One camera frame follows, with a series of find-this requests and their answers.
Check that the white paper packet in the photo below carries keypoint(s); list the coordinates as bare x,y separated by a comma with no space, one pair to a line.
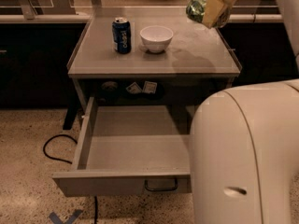
134,88
150,87

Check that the dark round object in shelf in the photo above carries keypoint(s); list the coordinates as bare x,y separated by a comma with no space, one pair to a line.
109,88

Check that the grey open top drawer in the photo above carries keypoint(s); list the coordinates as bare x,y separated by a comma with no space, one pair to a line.
119,147

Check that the grey cabinet table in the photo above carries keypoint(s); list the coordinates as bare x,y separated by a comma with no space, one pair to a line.
195,52

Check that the white paper packet right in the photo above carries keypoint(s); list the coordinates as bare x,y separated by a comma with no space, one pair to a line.
150,87

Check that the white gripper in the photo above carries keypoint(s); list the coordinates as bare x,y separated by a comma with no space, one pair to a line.
216,12

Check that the green soda can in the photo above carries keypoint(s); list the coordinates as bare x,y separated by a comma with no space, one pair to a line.
195,10

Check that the metal drawer handle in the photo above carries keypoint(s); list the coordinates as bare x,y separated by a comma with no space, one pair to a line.
161,185

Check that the white paper packet left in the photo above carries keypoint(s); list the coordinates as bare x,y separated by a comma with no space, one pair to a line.
134,88

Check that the blue Pepsi can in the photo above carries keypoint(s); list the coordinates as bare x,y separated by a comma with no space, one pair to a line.
121,30

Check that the white ceramic bowl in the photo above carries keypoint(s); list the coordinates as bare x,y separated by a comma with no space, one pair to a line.
156,38

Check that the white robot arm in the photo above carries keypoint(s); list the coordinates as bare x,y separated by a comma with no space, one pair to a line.
244,141

